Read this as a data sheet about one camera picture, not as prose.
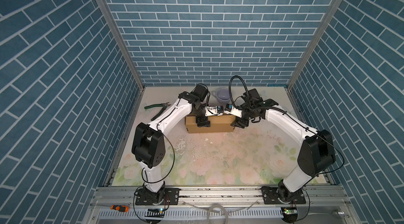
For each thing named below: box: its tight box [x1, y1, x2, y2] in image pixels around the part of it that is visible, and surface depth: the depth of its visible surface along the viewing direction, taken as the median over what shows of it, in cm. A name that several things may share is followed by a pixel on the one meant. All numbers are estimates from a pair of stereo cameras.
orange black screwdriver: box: [110, 204, 130, 213], surface depth 71 cm
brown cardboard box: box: [184, 114, 237, 134], surface depth 83 cm
